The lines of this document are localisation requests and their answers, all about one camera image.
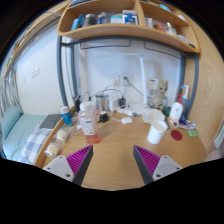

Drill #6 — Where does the black charger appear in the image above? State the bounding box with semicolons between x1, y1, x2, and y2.
118;96;127;108

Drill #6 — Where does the white earbuds case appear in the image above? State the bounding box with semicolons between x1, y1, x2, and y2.
121;116;134;125

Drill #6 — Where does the steel tumbler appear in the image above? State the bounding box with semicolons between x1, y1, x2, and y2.
95;94;110;114

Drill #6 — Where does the small green packet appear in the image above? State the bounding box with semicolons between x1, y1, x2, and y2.
187;129;199;138

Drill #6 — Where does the white wall outlet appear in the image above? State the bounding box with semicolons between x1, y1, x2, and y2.
120;74;134;87
107;74;121;88

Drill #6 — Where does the blue tube with white cap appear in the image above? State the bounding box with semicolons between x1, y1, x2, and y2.
59;105;73;127

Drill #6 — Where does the pink drink bottle white cap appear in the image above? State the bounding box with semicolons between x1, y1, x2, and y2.
77;101;102;145

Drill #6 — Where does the wooden shelf unit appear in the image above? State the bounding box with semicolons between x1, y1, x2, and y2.
56;0;201;54

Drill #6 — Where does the bun in plastic bag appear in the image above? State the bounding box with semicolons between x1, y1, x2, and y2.
54;128;71;143
44;142;62;158

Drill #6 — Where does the teal pillow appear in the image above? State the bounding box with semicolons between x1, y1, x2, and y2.
0;105;23;140

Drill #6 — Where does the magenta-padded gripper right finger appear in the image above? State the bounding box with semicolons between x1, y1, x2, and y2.
132;144;184;186

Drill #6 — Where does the white lotion pump bottle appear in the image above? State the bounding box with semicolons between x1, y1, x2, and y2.
168;94;184;124

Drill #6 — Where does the white power strip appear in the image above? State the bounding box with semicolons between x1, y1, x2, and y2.
116;105;138;117

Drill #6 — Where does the white power adapter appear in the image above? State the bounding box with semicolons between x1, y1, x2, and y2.
108;96;121;112

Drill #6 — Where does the white cup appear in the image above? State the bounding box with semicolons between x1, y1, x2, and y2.
146;119;169;145

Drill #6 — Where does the small white wall box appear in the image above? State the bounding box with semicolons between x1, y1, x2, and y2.
146;77;160;91

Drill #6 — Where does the white light switch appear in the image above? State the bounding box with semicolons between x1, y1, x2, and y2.
30;67;41;79

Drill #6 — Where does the blue plaid blanket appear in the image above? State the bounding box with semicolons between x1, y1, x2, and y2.
19;128;53;164

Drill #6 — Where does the bed with teal sheet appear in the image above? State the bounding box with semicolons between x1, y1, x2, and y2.
0;113;48;164

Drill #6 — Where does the flat round red coaster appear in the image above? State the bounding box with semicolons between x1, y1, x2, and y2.
170;129;184;142

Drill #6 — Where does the grey metal desk frame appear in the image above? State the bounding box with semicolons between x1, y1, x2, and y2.
55;34;200;118

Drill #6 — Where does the dark grey laptop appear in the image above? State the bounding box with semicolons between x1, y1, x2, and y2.
39;113;63;130

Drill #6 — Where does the black electric shaver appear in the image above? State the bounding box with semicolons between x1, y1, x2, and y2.
73;94;83;114

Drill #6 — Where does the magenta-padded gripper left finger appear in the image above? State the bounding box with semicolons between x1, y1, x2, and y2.
42;144;95;187

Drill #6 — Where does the small black block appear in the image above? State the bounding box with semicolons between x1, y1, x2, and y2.
98;111;110;123

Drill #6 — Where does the white tissue box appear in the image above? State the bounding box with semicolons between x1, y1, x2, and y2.
142;108;166;124

